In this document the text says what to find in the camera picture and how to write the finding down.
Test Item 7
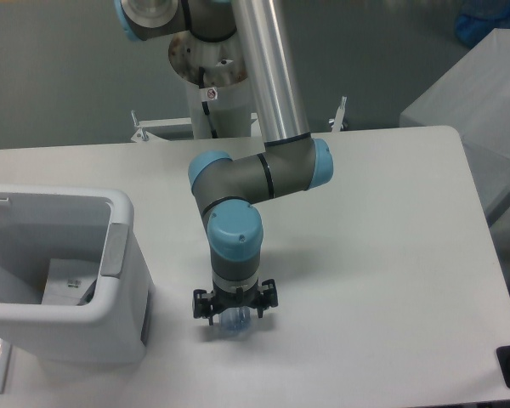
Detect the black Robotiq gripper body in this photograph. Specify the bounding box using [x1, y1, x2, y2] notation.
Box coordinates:
[212, 284, 262, 314]

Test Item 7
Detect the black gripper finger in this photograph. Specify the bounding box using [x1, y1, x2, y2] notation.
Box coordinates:
[192, 289, 216, 326]
[253, 279, 277, 318]

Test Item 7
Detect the crushed clear plastic bottle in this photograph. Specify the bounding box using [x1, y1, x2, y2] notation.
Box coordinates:
[218, 307, 251, 333]

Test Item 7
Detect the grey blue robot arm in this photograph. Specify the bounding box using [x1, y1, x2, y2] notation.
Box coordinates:
[115, 1, 333, 320]

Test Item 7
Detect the white packet in can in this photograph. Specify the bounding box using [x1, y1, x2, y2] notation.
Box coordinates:
[42, 258, 99, 306]

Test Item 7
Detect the white trash can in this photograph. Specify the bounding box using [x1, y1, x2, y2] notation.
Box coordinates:
[0, 184, 155, 363]

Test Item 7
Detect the left metal table clamp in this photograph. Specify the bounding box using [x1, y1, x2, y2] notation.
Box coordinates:
[130, 110, 156, 143]

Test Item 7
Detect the metal table clamp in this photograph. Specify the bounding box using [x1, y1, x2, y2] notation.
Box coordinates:
[328, 96, 349, 133]
[130, 110, 156, 143]

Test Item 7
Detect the right metal table clamp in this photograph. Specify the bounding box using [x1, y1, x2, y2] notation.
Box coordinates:
[328, 96, 349, 133]

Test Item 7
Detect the grey covered side table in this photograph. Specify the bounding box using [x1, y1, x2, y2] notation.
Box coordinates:
[399, 29, 510, 224]

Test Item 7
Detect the blue bag in corner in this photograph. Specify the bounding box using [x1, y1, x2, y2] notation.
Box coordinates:
[454, 0, 510, 48]

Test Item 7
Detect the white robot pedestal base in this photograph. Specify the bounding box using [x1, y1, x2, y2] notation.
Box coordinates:
[149, 31, 262, 141]

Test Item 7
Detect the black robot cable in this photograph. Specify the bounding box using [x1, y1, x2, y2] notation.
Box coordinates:
[197, 65, 219, 139]

